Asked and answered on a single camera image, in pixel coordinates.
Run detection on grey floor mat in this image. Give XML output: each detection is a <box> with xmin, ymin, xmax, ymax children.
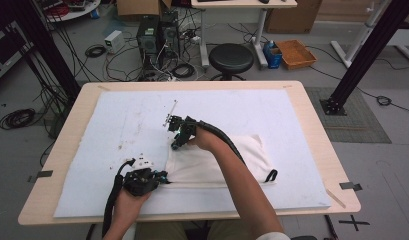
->
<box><xmin>305</xmin><ymin>86</ymin><xmax>393</xmax><ymax>145</ymax></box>

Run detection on black tape strip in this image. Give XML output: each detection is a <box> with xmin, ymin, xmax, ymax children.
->
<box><xmin>338</xmin><ymin>181</ymin><xmax>363</xmax><ymax>193</ymax></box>
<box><xmin>27</xmin><ymin>170</ymin><xmax>54</xmax><ymax>184</ymax></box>

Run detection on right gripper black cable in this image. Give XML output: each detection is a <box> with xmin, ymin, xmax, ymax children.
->
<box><xmin>195</xmin><ymin>120</ymin><xmax>247</xmax><ymax>165</ymax></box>

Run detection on wooden tray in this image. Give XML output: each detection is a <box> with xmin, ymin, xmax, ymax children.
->
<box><xmin>275</xmin><ymin>39</ymin><xmax>318</xmax><ymax>71</ymax></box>

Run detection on blue plastic bin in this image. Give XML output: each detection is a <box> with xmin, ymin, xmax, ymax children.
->
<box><xmin>262</xmin><ymin>40</ymin><xmax>284</xmax><ymax>70</ymax></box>

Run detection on person's right hand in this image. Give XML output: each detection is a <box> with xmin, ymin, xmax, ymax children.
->
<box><xmin>188</xmin><ymin>127</ymin><xmax>224</xmax><ymax>153</ymax></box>

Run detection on white printed tank top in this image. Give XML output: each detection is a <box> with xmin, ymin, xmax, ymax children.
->
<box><xmin>164</xmin><ymin>133</ymin><xmax>279</xmax><ymax>189</ymax></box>

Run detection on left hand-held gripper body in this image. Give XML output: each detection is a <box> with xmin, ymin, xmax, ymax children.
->
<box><xmin>123</xmin><ymin>158</ymin><xmax>160</xmax><ymax>197</ymax></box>

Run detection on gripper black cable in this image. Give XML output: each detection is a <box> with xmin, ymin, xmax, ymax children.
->
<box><xmin>195</xmin><ymin>120</ymin><xmax>247</xmax><ymax>165</ymax></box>
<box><xmin>101</xmin><ymin>158</ymin><xmax>137</xmax><ymax>238</ymax></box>

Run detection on coiled black cable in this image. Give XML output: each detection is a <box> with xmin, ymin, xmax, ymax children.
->
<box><xmin>376</xmin><ymin>95</ymin><xmax>393</xmax><ymax>107</ymax></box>
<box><xmin>84</xmin><ymin>44</ymin><xmax>107</xmax><ymax>59</ymax></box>
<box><xmin>171</xmin><ymin>62</ymin><xmax>197</xmax><ymax>80</ymax></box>
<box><xmin>0</xmin><ymin>107</ymin><xmax>37</xmax><ymax>131</ymax></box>

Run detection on person's left hand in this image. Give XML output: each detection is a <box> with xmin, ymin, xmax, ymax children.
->
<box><xmin>113</xmin><ymin>187</ymin><xmax>152</xmax><ymax>220</ymax></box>

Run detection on white desk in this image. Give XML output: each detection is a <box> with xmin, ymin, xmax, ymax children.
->
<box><xmin>190</xmin><ymin>0</ymin><xmax>298</xmax><ymax>69</ymax></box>

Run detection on black round stool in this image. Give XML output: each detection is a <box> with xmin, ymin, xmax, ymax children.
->
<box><xmin>208</xmin><ymin>42</ymin><xmax>255</xmax><ymax>82</ymax></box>

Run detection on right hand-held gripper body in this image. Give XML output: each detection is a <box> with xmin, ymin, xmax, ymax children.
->
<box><xmin>163</xmin><ymin>99</ymin><xmax>198</xmax><ymax>139</ymax></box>

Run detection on black computer tower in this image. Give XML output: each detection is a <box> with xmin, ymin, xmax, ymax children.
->
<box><xmin>159</xmin><ymin>11</ymin><xmax>180</xmax><ymax>60</ymax></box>
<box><xmin>136</xmin><ymin>15</ymin><xmax>160</xmax><ymax>72</ymax></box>

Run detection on large brown cardboard box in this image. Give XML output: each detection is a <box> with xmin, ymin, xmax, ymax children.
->
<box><xmin>265</xmin><ymin>0</ymin><xmax>324</xmax><ymax>35</ymax></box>

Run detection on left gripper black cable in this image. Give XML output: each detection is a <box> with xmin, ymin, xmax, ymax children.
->
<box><xmin>101</xmin><ymin>158</ymin><xmax>137</xmax><ymax>238</ymax></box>

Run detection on white metal stand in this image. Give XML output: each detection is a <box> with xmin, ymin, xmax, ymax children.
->
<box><xmin>330</xmin><ymin>0</ymin><xmax>391</xmax><ymax>69</ymax></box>

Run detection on white power supply box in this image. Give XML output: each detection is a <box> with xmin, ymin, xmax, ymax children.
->
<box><xmin>103</xmin><ymin>30</ymin><xmax>126</xmax><ymax>55</ymax></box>

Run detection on black tape cross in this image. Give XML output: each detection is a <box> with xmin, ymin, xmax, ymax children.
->
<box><xmin>338</xmin><ymin>214</ymin><xmax>371</xmax><ymax>232</ymax></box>

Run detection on person's khaki trouser legs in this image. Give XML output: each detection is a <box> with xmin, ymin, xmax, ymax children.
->
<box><xmin>135</xmin><ymin>220</ymin><xmax>260</xmax><ymax>240</ymax></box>

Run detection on white felt mat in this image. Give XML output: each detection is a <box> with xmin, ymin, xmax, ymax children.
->
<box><xmin>53</xmin><ymin>88</ymin><xmax>332</xmax><ymax>219</ymax></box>

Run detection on black aluminium frame post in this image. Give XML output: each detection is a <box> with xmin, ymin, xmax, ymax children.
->
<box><xmin>5</xmin><ymin>0</ymin><xmax>82</xmax><ymax>101</ymax></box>
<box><xmin>319</xmin><ymin>0</ymin><xmax>409</xmax><ymax>117</ymax></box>

